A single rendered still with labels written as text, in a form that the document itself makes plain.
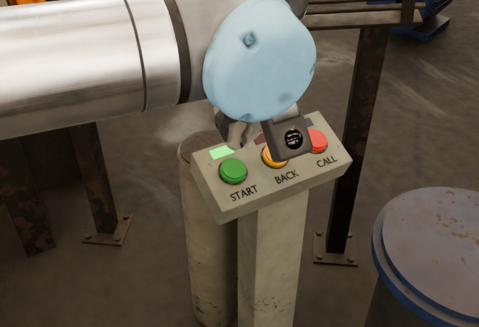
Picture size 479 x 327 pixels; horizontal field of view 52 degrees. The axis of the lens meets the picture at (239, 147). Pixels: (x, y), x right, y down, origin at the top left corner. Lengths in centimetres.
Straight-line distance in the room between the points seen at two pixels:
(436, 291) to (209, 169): 41
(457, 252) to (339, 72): 140
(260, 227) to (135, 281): 63
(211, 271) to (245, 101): 81
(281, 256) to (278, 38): 66
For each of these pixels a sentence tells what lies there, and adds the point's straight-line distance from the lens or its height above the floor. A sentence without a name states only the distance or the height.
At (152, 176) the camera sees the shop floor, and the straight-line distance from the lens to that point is 166.
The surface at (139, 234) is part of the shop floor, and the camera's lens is 149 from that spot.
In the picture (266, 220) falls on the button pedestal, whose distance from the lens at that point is 81.
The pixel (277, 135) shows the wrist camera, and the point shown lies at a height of 77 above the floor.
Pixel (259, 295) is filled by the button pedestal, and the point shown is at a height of 30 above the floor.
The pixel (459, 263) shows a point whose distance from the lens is 93.
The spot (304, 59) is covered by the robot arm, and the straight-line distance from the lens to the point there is 31.
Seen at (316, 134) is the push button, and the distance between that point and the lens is 81.
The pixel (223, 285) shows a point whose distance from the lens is 114.
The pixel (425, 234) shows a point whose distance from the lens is 95.
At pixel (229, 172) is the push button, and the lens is 74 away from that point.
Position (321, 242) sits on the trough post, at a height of 1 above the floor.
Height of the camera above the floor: 110
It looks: 39 degrees down
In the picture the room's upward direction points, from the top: straight up
